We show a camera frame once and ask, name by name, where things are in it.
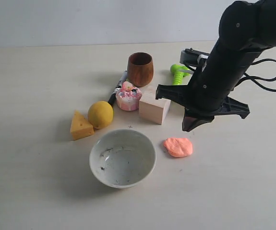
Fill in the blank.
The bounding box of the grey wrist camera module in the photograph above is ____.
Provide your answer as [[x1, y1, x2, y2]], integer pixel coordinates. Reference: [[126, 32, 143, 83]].
[[180, 48, 210, 67]]

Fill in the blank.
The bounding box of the white ceramic bowl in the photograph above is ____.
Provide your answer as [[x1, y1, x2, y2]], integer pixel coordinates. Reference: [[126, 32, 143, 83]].
[[89, 129, 156, 189]]

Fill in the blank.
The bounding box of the yellow lemon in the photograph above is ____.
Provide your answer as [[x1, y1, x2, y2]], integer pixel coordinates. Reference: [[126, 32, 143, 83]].
[[87, 101, 114, 129]]

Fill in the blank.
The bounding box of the brown wooden cup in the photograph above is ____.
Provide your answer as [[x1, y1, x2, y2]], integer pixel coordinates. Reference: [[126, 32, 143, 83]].
[[127, 52, 154, 87]]

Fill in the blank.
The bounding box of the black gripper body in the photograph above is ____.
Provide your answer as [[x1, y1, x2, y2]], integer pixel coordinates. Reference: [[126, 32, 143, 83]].
[[156, 72, 250, 119]]

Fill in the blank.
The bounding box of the black white marker pen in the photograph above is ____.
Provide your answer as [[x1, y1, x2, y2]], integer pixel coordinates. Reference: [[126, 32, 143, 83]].
[[108, 71, 127, 106]]

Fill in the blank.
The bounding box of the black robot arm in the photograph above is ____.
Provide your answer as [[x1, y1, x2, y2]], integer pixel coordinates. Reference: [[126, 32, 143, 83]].
[[156, 0, 276, 132]]

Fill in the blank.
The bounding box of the yellow toy cheese wedge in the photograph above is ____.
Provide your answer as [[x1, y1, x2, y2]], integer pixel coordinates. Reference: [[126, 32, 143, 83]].
[[70, 110, 94, 140]]

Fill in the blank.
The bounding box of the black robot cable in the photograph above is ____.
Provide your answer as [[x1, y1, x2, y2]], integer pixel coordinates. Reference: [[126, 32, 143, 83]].
[[242, 58, 276, 92]]

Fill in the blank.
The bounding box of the light wooden cube block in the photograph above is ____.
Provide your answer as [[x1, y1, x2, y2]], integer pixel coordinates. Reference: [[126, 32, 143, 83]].
[[139, 86, 171, 125]]

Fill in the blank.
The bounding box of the orange putty blob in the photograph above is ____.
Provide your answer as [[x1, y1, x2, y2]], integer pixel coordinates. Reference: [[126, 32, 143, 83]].
[[163, 138, 193, 158]]

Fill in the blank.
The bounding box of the green plastic bone toy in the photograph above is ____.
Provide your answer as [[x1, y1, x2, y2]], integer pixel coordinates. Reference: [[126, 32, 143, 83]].
[[170, 64, 193, 85]]

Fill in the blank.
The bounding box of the pink toy cake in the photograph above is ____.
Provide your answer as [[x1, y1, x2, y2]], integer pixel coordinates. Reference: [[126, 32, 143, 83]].
[[116, 81, 142, 111]]

